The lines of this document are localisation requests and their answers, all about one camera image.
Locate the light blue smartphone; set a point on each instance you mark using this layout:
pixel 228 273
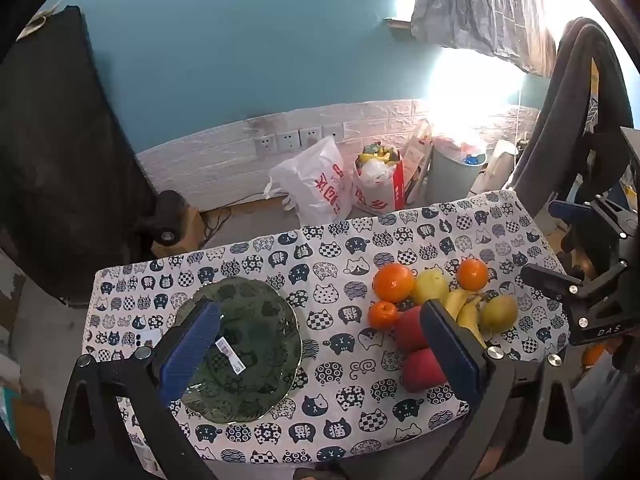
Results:
pixel 150 335

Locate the white wall socket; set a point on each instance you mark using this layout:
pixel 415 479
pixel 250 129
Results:
pixel 265 145
pixel 288 141
pixel 333 132
pixel 310 136

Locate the dark grey hanging clothing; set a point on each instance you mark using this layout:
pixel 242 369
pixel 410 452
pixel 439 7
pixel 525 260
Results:
pixel 565 120

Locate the cat print tablecloth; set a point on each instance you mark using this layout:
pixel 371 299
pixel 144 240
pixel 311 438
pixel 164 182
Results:
pixel 340 260

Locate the red apple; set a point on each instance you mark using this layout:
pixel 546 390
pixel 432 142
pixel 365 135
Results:
pixel 410 330
pixel 420 370

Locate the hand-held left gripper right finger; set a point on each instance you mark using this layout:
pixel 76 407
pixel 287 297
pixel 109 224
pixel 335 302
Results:
pixel 450 352

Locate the yellow-green pear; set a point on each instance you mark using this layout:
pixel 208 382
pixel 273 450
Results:
pixel 430 286
pixel 500 312

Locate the banana with red sticker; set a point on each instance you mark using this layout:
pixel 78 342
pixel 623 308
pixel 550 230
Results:
pixel 454 302

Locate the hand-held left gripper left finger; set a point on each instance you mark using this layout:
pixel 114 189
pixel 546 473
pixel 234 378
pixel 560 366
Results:
pixel 192 347

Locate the white paper bag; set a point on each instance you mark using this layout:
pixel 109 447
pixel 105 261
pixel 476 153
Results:
pixel 417 160

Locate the brown cardboard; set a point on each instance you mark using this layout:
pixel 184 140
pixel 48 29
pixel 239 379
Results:
pixel 30 420

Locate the white plastic bag red print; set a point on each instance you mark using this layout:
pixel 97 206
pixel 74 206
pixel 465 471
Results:
pixel 310 180

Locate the grey trash bin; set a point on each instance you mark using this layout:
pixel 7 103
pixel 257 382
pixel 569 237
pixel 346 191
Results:
pixel 450 180

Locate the small orange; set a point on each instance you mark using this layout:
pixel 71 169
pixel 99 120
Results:
pixel 383 315

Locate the grey plastic window sheet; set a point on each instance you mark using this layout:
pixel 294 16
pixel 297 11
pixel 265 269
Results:
pixel 480 5

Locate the large orange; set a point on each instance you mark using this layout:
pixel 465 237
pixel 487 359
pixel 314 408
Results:
pixel 395 282

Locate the black cylinder speaker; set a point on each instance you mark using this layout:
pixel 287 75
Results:
pixel 167 215

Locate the red and white trash bag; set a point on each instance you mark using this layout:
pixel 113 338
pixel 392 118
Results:
pixel 377 190

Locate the black cloth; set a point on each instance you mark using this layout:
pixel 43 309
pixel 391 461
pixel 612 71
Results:
pixel 65 160

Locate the wooden window ledge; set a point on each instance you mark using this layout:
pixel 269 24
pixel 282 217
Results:
pixel 398 27

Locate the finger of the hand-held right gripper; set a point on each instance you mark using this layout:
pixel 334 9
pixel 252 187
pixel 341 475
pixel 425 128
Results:
pixel 570 210
pixel 550 280

